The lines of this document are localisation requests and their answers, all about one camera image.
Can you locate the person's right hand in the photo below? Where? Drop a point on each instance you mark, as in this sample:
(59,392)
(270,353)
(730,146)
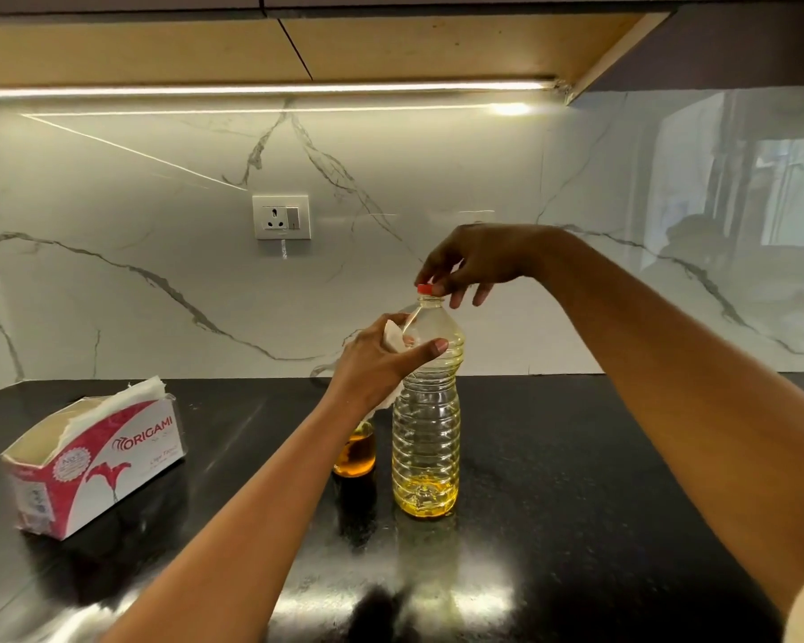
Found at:
(496,254)

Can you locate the person's left hand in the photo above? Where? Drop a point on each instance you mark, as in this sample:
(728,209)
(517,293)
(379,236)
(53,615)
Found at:
(368,374)

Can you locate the single white tissue sheet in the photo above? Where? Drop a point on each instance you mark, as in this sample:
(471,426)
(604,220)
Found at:
(394,338)

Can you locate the large clear plastic oil bottle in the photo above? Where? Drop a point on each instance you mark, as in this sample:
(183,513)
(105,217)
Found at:
(429,428)

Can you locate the small glass oil bottle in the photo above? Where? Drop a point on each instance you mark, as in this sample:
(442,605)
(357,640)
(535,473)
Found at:
(355,458)

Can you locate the person's right forearm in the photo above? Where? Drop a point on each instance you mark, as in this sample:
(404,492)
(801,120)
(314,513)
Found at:
(697,408)

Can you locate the person's left forearm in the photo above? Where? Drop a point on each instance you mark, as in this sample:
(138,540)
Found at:
(241,549)

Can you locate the black stone countertop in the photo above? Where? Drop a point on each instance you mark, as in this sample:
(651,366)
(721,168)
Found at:
(610,495)

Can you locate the stack of white tissues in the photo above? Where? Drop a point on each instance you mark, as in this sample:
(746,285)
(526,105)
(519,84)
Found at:
(114,405)

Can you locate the red and white tissue box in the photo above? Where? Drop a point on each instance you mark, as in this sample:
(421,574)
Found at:
(120,475)

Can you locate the LED strip light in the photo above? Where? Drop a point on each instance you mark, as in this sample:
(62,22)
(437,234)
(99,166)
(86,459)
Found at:
(275,89)

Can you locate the brown plain cabinet door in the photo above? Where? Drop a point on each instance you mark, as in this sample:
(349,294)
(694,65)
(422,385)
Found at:
(107,3)

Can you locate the white wall socket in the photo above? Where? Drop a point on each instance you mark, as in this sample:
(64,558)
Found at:
(281,217)

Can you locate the wall cabinet body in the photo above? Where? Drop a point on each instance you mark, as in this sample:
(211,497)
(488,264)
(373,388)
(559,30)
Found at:
(308,50)

